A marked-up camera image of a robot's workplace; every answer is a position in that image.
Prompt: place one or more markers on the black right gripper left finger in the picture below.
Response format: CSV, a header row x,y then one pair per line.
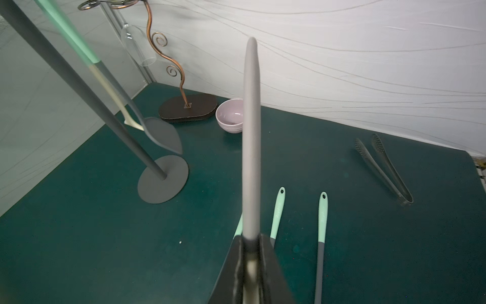
x,y
230,282

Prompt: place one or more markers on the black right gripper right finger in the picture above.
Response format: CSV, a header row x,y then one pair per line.
x,y
273,284

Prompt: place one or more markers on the grey cream handled spoon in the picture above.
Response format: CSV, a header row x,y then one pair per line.
x,y
251,171

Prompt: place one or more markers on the grey utensil rack stand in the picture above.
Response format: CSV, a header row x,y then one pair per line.
x,y
163,178

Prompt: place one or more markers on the mint grey pointed spatula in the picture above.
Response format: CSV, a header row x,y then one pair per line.
x,y
160,132

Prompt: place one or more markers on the lilac bowl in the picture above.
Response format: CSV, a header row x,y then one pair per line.
x,y
229,116

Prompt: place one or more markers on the copper swirl glass holder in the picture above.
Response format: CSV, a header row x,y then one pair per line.
x,y
183,108

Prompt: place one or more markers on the clear wine glass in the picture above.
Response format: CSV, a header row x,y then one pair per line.
x,y
132,38

